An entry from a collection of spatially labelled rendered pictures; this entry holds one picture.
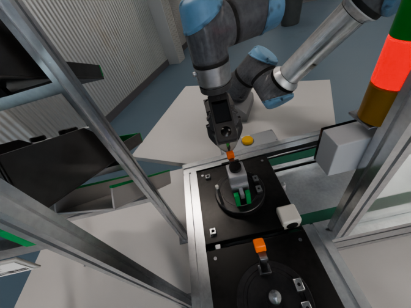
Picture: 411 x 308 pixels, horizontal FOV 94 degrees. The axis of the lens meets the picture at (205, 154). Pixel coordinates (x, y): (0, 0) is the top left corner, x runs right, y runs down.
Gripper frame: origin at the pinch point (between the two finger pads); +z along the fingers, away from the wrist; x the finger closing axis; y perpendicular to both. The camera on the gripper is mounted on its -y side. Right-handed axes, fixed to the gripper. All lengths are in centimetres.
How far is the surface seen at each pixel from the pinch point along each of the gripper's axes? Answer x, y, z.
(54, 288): 63, -19, 21
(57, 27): 152, 254, -22
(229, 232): 5.4, -18.7, 9.5
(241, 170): -1.2, -9.4, -2.0
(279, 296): -0.6, -34.1, 1.8
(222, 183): 4.2, -4.7, 7.7
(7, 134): 187, 124, 32
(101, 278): 47, -19, 21
